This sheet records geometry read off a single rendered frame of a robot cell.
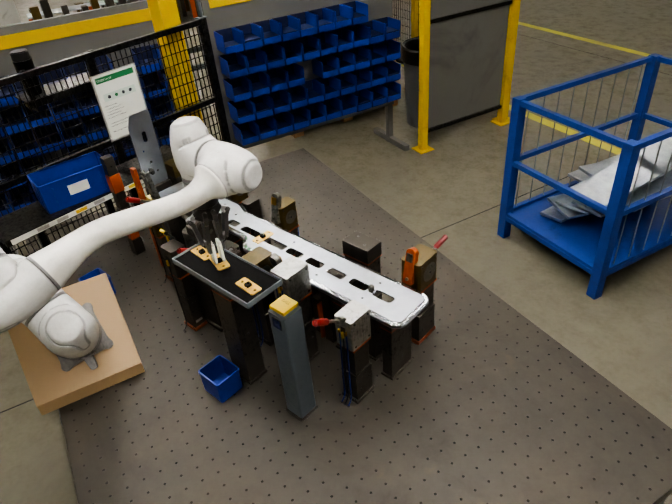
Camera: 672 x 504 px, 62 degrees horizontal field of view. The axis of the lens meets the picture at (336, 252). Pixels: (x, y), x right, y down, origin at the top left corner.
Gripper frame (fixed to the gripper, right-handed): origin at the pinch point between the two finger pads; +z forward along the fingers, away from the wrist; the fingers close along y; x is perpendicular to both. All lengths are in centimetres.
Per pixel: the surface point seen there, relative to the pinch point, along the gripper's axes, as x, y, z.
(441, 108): 207, 271, 91
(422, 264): -24, 59, 18
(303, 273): -7.5, 23.7, 15.1
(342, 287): -11.9, 35.1, 23.8
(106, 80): 130, 4, -18
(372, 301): -24, 39, 24
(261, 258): 9.3, 16.7, 16.0
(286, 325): -28.7, 6.6, 12.1
